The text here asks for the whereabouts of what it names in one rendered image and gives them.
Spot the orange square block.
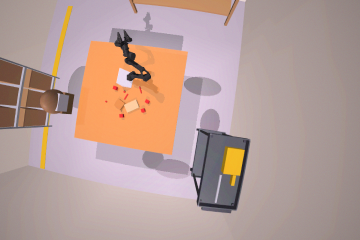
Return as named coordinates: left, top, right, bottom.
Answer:
left=114, top=99, right=125, bottom=110

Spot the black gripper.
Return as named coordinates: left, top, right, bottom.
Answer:
left=114, top=30, right=132, bottom=51

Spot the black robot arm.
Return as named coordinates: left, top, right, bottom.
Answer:
left=123, top=50, right=151, bottom=82

